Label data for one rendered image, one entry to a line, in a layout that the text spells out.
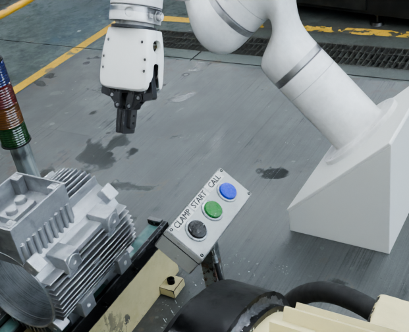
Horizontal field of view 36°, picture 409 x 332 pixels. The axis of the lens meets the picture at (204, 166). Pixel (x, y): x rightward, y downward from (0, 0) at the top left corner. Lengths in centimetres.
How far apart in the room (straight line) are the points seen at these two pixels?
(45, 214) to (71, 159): 78
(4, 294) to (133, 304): 23
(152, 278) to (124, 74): 40
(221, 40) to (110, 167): 52
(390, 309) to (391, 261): 80
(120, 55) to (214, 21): 31
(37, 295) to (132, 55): 43
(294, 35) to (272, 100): 56
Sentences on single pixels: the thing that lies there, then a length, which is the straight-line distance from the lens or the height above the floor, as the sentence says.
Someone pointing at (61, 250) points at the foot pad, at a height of 108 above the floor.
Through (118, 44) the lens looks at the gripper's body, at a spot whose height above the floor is 128.
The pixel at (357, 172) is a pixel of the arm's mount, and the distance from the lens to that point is 119.
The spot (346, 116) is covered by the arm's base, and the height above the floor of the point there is 101.
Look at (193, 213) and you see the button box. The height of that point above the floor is 108.
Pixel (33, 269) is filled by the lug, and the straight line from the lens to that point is 95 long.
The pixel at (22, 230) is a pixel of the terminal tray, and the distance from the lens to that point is 94.
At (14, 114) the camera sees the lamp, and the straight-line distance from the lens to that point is 134.
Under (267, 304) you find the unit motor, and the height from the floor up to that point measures 134.
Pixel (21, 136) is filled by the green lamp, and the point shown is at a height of 105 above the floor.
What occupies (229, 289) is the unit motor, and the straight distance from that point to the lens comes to 43.
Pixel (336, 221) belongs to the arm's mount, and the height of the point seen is 85.
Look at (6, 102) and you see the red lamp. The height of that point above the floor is 113.
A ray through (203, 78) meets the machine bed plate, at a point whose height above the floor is 80.
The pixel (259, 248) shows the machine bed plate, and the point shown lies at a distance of 131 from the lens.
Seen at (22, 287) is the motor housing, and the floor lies 96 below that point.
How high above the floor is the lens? 166
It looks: 33 degrees down
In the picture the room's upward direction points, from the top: 10 degrees counter-clockwise
